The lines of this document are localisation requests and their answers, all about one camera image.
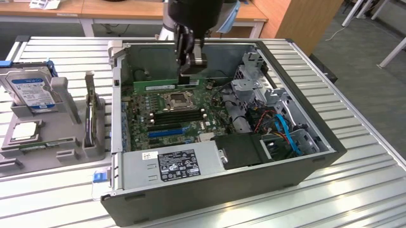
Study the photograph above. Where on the silver metal disk bay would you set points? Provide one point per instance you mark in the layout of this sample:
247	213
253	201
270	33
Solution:
273	99

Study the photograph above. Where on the white papers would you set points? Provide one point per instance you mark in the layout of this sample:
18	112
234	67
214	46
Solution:
43	3

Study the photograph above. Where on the black expansion slot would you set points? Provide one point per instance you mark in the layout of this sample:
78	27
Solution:
164	128

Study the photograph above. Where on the green motherboard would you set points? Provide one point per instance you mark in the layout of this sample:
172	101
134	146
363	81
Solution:
143	111

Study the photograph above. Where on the grey parts rack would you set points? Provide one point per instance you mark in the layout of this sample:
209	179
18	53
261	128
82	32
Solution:
67	142

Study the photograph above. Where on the white table frame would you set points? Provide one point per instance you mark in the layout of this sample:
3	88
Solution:
358	9

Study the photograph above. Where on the black RAM slot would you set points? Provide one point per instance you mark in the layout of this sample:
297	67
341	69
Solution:
180	120
179	117
178	114
178	111

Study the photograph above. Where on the silver CPU chip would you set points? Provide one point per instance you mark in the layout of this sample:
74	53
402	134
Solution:
26	130

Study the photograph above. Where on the blue case latch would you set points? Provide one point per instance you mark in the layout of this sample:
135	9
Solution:
99	175

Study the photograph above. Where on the green RAM stick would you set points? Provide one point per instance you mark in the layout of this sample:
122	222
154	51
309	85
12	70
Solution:
38	145
155	85

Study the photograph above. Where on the wooden desk with white frame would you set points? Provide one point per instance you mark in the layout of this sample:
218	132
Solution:
120	9

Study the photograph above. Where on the blue expansion slot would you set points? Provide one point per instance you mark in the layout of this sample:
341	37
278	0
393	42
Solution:
166	133

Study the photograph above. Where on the small silver heat sink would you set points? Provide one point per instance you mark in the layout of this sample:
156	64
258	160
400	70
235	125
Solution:
206	137

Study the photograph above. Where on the wooden cabinet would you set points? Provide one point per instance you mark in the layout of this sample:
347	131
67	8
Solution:
298	21

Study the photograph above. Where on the white table leg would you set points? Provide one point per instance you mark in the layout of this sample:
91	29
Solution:
393	53

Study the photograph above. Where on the black open PC case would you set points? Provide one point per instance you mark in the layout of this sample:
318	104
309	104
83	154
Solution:
222	194

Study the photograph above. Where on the white barcode sticker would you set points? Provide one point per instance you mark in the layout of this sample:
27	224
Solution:
150	155

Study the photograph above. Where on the hard disk with blue label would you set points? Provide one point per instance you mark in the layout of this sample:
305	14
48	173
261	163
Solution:
30	90

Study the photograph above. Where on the silver power supply unit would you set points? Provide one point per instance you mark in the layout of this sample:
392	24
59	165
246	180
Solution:
136	171

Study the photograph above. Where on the black power supply label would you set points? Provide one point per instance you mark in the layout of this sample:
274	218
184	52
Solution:
179	165

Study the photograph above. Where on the black plastic fan shroud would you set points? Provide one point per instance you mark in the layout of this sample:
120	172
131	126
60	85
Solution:
238	149

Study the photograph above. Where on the graphics card with metal bracket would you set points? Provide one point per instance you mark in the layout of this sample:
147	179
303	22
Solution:
91	111

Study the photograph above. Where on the metal CPU socket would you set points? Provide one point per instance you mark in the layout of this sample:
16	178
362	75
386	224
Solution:
178	101

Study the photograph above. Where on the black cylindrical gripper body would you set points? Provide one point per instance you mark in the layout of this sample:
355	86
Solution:
195	14

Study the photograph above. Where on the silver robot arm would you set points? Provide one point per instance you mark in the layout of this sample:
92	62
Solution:
167	26

